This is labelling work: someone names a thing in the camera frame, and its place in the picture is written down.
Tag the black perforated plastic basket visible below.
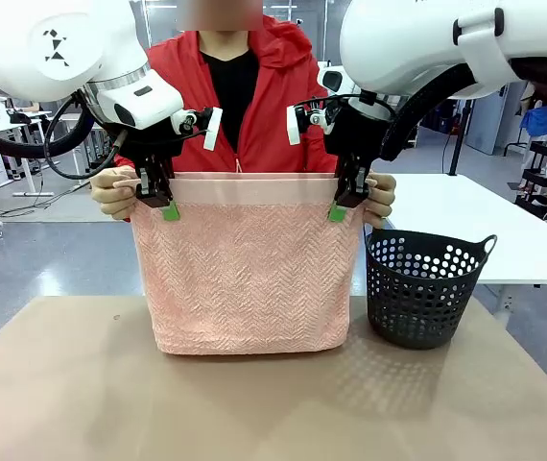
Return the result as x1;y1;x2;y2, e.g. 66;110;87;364
364;229;498;351

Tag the person's left hand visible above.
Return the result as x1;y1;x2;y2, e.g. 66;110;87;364
363;171;398;231

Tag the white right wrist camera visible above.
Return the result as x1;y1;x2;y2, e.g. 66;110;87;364
286;103;340;146

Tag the black tripod stand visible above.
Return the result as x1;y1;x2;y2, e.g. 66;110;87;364
440;98;477;177

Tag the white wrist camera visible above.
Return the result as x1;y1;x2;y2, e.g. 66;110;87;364
170;106;224;151
286;103;340;146

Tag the thick black arm hose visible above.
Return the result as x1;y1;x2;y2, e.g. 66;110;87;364
0;90;96;160
379;56;547;162

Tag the thick black left arm hose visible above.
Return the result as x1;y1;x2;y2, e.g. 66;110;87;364
0;90;96;160

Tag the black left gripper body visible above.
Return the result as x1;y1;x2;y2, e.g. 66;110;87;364
103;117;184;168

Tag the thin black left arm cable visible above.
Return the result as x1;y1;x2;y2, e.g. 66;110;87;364
41;90;127;182

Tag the thick black right arm hose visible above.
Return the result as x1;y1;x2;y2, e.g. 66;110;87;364
379;56;547;162

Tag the pink herringbone towel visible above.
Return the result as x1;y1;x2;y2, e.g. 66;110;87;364
112;171;366;357

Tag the blue cloth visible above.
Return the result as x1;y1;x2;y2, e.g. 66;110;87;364
520;104;547;140

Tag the large white table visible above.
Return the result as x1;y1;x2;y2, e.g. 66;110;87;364
369;172;547;328

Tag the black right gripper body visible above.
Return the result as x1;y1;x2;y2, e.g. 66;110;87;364
323;103;391;163

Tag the person's right hand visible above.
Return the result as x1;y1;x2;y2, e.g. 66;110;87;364
89;165;143;222

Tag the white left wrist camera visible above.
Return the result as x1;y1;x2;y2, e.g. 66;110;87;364
170;106;224;151

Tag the person in red jacket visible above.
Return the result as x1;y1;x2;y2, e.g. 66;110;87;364
112;0;340;177

